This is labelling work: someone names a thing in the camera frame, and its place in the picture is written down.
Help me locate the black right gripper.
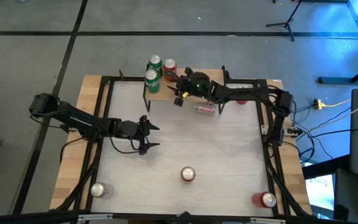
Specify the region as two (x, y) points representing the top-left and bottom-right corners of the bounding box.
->
(166, 67), (213, 107)

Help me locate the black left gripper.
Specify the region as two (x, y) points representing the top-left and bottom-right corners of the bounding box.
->
(126, 114), (162, 156)

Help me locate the red Fanta can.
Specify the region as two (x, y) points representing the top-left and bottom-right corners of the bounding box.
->
(180, 166), (196, 184)
(162, 58), (178, 82)

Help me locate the green Sprite can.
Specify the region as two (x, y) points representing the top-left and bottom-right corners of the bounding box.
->
(144, 69), (161, 94)
(147, 54), (163, 77)

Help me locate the wooden shelf with black legs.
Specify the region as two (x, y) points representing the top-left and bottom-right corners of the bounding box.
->
(143, 63), (229, 115)

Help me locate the white table mat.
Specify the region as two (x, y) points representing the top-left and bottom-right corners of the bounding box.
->
(90, 81), (275, 217)

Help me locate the small black white device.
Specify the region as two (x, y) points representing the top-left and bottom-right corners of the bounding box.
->
(284, 126), (304, 137)

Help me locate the black tripod stand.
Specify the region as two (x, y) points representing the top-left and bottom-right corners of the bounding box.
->
(265, 0), (304, 42)

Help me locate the black crossbeam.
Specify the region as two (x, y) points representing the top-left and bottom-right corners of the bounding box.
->
(0, 210), (358, 224)

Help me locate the black desk edge bar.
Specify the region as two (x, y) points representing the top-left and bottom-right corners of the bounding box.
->
(301, 154), (352, 180)

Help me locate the lit monitor screen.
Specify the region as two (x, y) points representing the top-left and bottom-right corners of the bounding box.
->
(305, 174), (336, 218)

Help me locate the black equipment case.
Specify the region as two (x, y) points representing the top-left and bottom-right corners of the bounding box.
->
(334, 169), (358, 224)

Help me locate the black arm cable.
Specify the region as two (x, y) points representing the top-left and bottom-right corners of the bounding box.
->
(60, 136), (88, 166)

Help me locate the dark blue floor cable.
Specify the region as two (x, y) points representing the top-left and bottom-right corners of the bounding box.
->
(298, 136), (335, 160)

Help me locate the metal stand frame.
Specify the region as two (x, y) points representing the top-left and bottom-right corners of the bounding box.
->
(317, 0), (358, 85)

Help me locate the yellow floor cable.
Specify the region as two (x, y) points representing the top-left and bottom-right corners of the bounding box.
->
(321, 99), (352, 108)

